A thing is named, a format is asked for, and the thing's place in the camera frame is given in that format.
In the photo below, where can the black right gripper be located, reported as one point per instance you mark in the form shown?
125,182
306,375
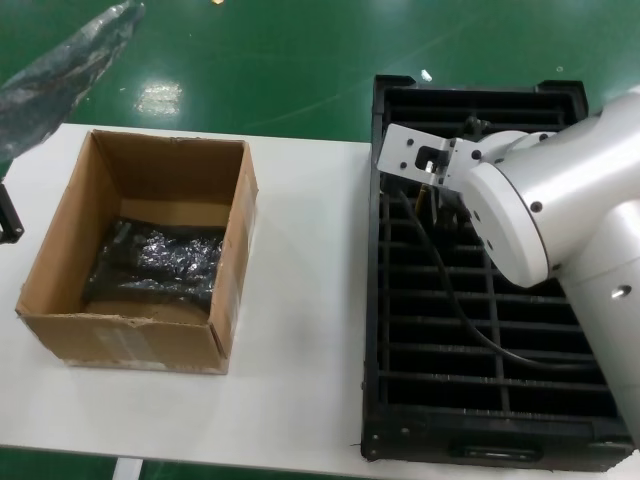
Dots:
452,212

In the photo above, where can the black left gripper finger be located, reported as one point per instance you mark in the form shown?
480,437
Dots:
11,215

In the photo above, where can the translucent grey antistatic bag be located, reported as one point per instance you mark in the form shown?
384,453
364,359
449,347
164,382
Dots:
65,75

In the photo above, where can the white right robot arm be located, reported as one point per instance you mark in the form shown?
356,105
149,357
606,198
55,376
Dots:
560,175

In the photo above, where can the bagged graphics card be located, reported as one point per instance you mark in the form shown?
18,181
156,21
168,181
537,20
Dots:
165,260

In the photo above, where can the brown cardboard box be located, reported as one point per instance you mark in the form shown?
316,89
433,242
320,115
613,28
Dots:
130,340

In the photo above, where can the black divided plastic crate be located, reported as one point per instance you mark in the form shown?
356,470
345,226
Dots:
450,300

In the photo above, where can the small white floor scrap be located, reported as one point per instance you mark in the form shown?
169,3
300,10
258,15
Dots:
426,74

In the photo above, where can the white table leg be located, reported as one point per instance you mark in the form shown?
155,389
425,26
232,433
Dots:
127,462

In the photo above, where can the right wrist silver camera bracket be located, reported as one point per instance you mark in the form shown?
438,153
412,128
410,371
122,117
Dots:
410,150

